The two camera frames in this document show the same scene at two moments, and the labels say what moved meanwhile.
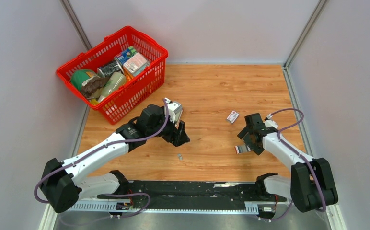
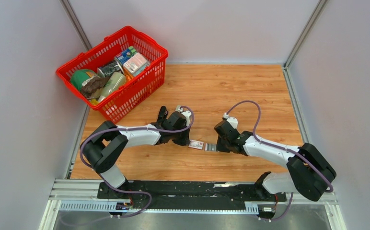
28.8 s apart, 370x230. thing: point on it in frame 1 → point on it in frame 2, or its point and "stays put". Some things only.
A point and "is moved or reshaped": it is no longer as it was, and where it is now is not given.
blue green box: [125, 55] stays put
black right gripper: [254, 148] → [220, 148]
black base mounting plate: [196, 192] stays put
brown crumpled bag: [89, 86] stays put
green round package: [79, 76] stays put
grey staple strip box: [242, 148] is moved or reshaped
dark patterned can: [107, 70] stays put
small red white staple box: [232, 117] is moved or reshaped
